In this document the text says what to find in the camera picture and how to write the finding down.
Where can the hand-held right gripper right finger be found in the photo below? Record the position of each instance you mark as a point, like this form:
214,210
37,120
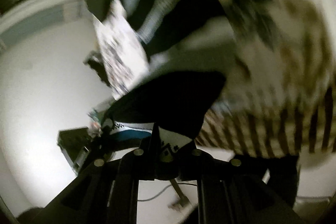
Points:
210,169

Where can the floral bed sheet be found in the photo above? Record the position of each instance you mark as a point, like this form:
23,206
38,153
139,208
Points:
288,43

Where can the black cloth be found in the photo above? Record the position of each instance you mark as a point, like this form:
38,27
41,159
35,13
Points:
98,69

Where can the striped knit sweater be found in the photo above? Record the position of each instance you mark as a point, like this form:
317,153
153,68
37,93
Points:
170,98

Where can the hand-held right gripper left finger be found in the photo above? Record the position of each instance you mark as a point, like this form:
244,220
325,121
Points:
126,166

